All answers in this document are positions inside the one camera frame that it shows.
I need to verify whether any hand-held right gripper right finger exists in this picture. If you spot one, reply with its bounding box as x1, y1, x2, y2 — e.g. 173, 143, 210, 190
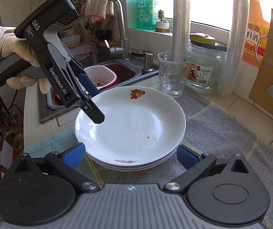
163, 144, 250, 193

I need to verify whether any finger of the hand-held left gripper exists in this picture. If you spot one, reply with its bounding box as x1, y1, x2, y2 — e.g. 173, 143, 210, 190
66, 57, 102, 97
82, 97, 105, 124

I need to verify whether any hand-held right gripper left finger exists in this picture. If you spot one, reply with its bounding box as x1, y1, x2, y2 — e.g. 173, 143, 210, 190
13, 142, 100, 194

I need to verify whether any white fruit print plate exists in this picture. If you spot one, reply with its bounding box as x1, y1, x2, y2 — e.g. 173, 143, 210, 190
92, 145, 182, 172
86, 143, 184, 169
74, 86, 186, 165

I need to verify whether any person's left hand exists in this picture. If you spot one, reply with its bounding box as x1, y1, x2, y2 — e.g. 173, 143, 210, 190
0, 26, 50, 94

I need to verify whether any clear plastic container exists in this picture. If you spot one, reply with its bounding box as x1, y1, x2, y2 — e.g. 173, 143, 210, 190
60, 27, 82, 49

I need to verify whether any purple dish cloth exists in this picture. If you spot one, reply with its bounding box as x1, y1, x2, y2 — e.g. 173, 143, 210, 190
73, 43, 99, 56

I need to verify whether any grey teal checked cloth mat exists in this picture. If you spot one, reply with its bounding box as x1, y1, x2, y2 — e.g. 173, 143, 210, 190
24, 87, 273, 229

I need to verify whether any white red-trimmed rag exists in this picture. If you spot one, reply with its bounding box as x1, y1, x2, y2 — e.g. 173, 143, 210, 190
80, 0, 115, 25

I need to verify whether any round metal sink cap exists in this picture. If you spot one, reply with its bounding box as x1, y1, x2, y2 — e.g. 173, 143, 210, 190
130, 49, 152, 55

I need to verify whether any metal sink knob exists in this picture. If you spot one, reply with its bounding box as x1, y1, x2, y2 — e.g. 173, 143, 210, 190
142, 52, 154, 73

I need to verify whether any metal sink faucet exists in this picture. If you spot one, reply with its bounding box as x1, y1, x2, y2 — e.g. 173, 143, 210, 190
108, 0, 130, 60

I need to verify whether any clear drinking glass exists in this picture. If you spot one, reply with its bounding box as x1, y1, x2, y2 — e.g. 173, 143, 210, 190
157, 52, 191, 98

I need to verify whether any glass jar with green lid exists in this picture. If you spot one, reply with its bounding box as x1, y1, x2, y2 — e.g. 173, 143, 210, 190
186, 33, 223, 90

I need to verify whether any green dish soap bottle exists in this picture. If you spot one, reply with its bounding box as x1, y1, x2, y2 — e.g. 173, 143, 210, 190
136, 0, 159, 31

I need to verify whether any small potted plant figurine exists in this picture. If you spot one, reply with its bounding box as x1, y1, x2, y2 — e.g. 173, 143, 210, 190
155, 10, 171, 33

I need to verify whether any short plastic wrap roll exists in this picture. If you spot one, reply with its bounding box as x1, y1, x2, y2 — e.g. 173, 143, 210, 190
172, 0, 191, 58

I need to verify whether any tall plastic wrap roll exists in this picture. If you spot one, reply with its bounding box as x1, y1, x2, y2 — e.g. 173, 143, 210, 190
217, 0, 250, 100

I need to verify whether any cooking wine bottle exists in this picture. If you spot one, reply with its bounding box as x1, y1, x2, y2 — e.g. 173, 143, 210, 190
242, 0, 271, 68

